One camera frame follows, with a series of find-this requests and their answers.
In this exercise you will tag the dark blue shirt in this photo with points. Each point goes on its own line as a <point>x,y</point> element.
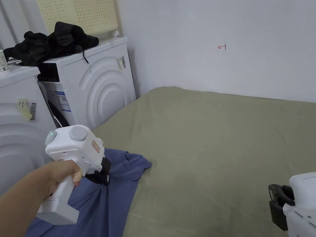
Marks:
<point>108,205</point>

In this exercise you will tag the person's left hand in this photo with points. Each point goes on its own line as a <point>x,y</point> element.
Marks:
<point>58,171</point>

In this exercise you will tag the bed with pale green sheet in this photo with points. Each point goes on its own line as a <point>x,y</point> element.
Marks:
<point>209,153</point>

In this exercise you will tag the pale yellow perforated foam pad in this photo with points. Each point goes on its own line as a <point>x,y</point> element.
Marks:
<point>81,17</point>

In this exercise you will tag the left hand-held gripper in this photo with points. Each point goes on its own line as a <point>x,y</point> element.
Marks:
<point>74,145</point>

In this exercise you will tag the white washing machine with yellow note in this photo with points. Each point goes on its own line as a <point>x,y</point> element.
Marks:
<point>17,133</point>

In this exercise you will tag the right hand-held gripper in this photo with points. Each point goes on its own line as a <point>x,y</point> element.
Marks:
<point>302,197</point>

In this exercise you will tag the white washing machine with black clothes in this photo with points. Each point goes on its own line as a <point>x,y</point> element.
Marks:
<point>98,93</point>

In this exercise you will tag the person's left forearm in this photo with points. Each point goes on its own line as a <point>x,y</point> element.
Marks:
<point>19,202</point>

